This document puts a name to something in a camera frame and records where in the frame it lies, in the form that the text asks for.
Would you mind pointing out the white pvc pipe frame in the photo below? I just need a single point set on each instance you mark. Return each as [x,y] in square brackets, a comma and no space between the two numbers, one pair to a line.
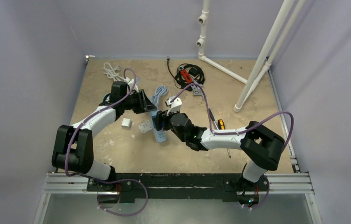
[245,28]

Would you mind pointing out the white grey adapter block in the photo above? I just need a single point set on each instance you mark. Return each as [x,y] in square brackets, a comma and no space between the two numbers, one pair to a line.
[145,126]

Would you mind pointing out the black handle hammer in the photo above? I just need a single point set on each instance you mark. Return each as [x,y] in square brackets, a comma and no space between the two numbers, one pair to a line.
[212,118]

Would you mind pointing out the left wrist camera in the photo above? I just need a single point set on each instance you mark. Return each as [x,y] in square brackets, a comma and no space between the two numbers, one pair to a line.
[131,82]

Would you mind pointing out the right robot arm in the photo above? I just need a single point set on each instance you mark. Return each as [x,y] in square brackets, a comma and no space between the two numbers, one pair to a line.
[263,146]

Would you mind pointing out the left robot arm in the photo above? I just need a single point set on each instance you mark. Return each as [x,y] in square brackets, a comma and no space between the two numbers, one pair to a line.
[73,148]

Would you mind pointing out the yellow black screwdriver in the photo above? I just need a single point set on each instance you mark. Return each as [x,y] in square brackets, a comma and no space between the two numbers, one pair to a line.
[221,126]

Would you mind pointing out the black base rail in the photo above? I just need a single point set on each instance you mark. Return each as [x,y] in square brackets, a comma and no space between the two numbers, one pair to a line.
[227,187]

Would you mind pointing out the blue power strip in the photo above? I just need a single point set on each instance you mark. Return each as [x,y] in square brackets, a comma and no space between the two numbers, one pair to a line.
[159,135]

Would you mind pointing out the white charger plug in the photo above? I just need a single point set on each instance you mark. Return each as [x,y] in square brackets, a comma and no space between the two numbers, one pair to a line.
[126,123]

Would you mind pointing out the red adjustable wrench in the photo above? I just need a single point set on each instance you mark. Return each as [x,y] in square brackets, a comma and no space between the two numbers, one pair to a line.
[185,78]

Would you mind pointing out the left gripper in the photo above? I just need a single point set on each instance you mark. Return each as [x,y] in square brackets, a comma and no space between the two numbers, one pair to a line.
[147,105]

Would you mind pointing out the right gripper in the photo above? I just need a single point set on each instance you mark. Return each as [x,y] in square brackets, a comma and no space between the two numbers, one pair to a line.
[163,120]

